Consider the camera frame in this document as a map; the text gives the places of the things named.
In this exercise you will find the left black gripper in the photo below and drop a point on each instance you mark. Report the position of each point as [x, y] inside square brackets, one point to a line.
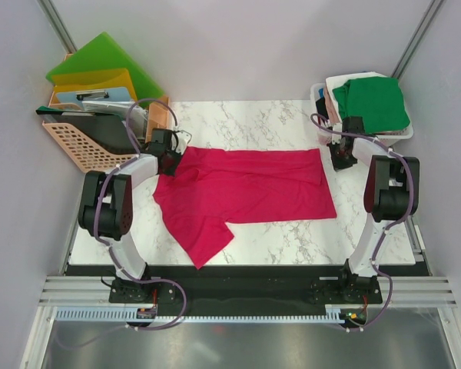
[177, 154]

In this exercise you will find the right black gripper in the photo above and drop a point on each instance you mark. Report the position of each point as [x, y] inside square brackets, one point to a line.
[337, 164]

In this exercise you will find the pink red t shirt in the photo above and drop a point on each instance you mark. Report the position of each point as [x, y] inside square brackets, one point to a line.
[213, 188]

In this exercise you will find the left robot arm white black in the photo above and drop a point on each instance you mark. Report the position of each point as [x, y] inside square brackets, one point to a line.
[106, 210]

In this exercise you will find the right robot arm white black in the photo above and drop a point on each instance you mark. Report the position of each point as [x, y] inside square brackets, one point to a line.
[391, 195]

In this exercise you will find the beige t shirt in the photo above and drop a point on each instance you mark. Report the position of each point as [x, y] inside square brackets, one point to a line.
[332, 114]

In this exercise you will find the white paper documents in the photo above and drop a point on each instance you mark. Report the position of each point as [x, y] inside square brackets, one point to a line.
[138, 118]

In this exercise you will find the black t shirt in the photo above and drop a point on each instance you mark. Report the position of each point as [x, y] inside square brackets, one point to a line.
[322, 109]

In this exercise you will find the black folder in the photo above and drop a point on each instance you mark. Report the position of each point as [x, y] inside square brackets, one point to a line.
[107, 130]

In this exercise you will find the green t shirt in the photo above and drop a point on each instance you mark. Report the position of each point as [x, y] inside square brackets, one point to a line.
[377, 100]

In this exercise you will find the white plastic laundry basket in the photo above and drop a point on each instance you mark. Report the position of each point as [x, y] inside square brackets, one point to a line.
[388, 138]

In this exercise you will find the white t shirt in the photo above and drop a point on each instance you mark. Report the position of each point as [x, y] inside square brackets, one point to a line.
[340, 80]

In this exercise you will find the peach perforated file organizer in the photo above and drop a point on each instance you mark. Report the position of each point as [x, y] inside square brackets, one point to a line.
[83, 151]

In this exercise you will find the yellow plastic folder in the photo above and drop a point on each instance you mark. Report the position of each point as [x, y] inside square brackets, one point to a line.
[92, 80]

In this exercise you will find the blue clipboard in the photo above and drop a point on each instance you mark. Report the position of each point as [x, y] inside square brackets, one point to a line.
[103, 94]

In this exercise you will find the green plastic folder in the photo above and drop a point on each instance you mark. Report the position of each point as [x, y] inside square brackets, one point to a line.
[103, 52]

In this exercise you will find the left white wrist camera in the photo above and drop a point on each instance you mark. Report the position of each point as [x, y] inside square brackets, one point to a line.
[183, 141]

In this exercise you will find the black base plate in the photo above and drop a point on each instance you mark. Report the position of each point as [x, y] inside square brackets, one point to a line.
[246, 291]

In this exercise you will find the right aluminium corner post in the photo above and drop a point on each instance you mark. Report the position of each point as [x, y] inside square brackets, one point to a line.
[429, 16]

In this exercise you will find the aluminium corner post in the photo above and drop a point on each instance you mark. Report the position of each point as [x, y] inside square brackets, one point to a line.
[56, 22]
[429, 16]

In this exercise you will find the left aluminium corner post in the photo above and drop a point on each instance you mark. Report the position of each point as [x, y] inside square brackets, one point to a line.
[56, 22]

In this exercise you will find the aluminium frame rail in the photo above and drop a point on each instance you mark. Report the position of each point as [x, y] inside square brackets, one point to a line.
[408, 292]

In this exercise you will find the white slotted cable duct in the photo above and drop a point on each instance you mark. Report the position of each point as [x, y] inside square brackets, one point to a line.
[332, 315]

